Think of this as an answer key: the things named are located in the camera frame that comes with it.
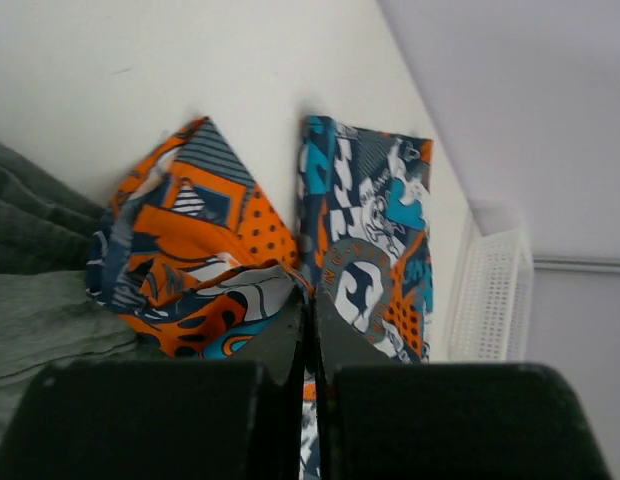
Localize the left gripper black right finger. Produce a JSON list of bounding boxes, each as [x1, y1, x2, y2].
[[314, 291, 610, 479]]

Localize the grey shorts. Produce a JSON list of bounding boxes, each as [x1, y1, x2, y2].
[[0, 144, 138, 443]]

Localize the colourful patterned shorts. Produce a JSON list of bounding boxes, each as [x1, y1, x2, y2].
[[85, 115, 435, 480]]

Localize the white plastic basket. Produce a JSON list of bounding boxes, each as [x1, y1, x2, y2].
[[447, 200, 534, 362]]

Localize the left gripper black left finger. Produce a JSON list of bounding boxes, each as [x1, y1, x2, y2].
[[0, 299, 304, 479]]

